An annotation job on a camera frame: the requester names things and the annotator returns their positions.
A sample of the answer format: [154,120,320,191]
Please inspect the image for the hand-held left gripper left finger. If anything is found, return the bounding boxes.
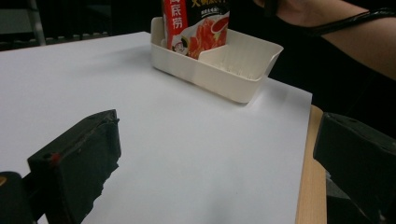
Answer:
[27,108,122,224]

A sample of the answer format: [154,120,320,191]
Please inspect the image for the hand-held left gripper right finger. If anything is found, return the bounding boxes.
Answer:
[312,112,396,224]

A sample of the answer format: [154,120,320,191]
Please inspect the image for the white divided plastic tray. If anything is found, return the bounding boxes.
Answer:
[149,16,285,105]

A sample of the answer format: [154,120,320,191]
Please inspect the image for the red and black soup packet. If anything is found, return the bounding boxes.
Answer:
[162,0,232,61]

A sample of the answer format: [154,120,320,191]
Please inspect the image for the white table sheet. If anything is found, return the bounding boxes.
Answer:
[0,31,313,224]

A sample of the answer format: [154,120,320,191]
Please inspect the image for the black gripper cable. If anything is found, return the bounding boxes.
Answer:
[297,7,396,35]

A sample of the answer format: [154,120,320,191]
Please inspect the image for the white metal table frame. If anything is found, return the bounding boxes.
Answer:
[0,0,48,47]

